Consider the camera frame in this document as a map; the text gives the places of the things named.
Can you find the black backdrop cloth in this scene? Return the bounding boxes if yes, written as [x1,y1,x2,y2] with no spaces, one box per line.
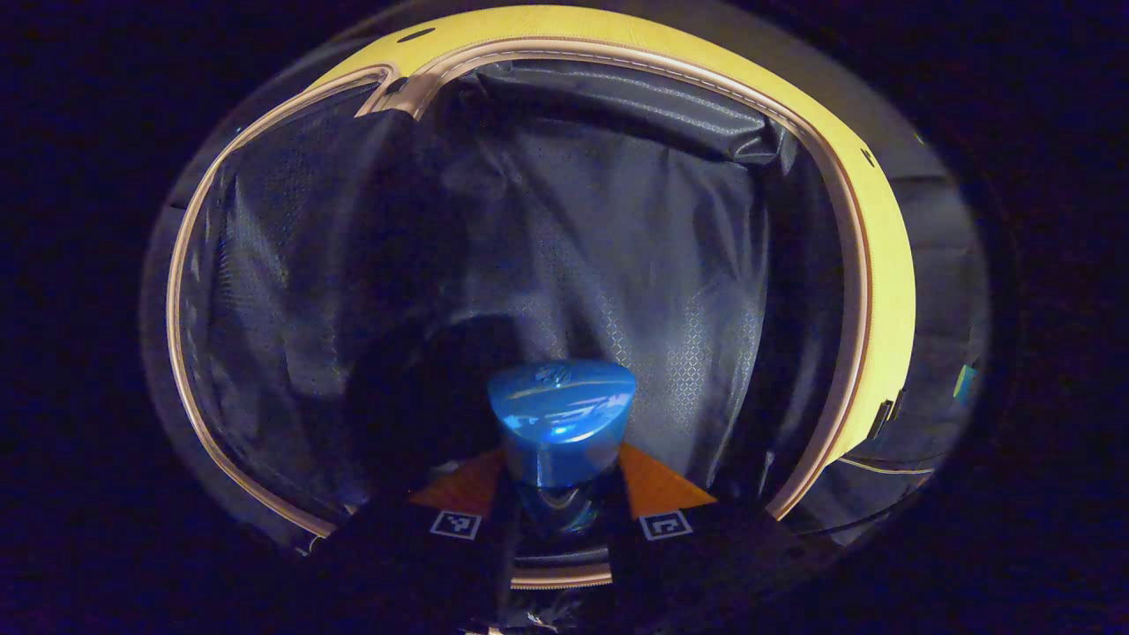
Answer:
[785,132,993,539]

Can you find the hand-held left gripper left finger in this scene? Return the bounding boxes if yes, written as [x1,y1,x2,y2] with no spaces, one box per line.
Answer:
[300,446,520,631]

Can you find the pink suitcase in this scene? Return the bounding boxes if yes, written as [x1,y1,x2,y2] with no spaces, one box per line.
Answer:
[163,35,876,592]

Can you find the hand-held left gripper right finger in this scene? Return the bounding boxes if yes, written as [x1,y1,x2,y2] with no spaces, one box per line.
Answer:
[607,440,843,631]

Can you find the blue cap skincare bottle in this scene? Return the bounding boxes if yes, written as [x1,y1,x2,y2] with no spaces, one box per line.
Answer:
[486,358,639,539]

